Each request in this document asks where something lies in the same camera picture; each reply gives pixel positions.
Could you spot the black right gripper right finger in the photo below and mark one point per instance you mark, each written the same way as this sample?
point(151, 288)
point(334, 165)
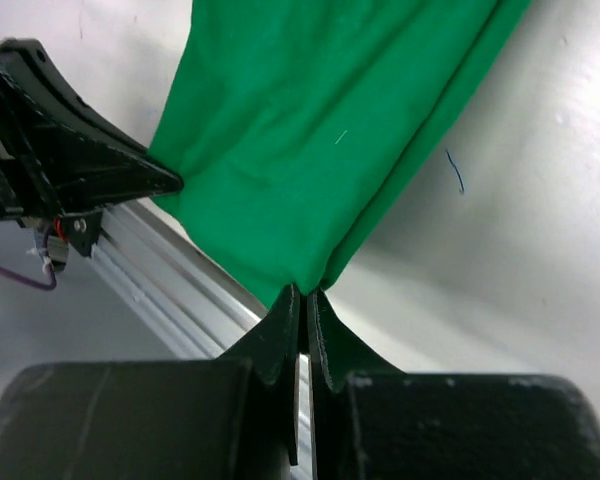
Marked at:
point(371, 420)

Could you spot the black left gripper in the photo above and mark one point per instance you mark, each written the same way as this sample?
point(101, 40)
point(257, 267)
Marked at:
point(61, 161)

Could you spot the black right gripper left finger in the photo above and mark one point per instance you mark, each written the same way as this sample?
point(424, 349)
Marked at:
point(232, 417)

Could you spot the green t-shirt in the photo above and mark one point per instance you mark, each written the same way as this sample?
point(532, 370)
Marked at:
point(296, 124)

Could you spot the aluminium mounting rail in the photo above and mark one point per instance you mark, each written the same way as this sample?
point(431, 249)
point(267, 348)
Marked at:
point(195, 308)

